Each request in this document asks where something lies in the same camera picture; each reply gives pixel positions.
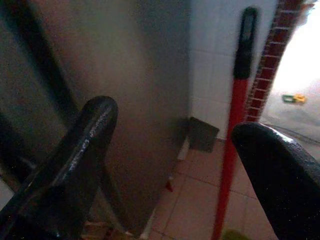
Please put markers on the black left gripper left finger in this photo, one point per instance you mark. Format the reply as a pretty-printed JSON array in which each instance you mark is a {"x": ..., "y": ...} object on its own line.
[{"x": 70, "y": 162}]

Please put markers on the grey metal cabinet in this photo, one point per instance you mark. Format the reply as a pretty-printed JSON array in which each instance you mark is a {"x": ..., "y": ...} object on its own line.
[{"x": 125, "y": 75}]

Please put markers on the yellow toy piece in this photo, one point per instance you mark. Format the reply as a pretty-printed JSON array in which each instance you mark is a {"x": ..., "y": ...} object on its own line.
[{"x": 300, "y": 98}]

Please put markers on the green toy piece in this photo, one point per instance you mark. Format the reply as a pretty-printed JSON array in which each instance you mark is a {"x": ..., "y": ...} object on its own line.
[{"x": 288, "y": 98}]

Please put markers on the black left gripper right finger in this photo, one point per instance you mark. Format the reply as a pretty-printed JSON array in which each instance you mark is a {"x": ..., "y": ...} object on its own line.
[{"x": 282, "y": 187}]

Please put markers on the small cardboard box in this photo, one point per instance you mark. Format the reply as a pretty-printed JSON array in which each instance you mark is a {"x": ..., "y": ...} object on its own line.
[{"x": 202, "y": 135}]

